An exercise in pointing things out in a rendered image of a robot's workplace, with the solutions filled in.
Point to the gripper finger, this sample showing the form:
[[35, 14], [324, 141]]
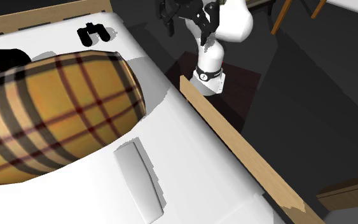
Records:
[[169, 21], [208, 26]]

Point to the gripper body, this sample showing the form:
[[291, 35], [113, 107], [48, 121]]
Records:
[[187, 6]]

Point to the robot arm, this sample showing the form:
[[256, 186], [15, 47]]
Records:
[[212, 57]]

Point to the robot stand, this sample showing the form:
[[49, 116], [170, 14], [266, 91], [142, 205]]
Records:
[[239, 90]]

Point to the wooden table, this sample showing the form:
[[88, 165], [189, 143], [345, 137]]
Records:
[[279, 18]]

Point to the black binoculars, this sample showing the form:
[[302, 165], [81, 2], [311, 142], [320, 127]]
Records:
[[89, 34]]

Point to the flat white rectangular slab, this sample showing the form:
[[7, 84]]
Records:
[[138, 180]]

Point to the shiny black rounded object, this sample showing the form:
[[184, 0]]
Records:
[[2, 62]]

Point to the brown wooden furniture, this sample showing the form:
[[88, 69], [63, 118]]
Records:
[[350, 194]]

